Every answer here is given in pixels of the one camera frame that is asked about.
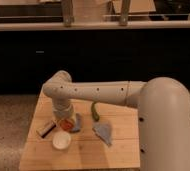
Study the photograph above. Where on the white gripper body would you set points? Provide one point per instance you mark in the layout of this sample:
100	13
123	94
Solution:
62	109

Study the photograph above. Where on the red apple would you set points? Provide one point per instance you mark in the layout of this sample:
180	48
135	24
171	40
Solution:
66	125

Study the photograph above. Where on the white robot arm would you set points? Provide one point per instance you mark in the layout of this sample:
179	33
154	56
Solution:
163	106

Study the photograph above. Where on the white paper cup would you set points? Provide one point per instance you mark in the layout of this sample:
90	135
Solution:
61	140

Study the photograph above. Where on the blue sponge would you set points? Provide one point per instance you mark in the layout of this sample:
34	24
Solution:
78	124

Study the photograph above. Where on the wooden black eraser block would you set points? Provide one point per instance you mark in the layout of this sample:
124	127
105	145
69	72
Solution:
45	129

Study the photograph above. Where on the green chili pepper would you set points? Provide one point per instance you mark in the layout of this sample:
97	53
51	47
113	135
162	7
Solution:
94	113

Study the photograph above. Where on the grey blue cloth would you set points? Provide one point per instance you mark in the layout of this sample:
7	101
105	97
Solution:
103	131

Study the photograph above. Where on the wooden table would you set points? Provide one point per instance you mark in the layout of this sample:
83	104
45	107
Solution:
86	150

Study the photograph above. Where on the wooden shelf rail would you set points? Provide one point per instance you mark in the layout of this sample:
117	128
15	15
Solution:
93	14

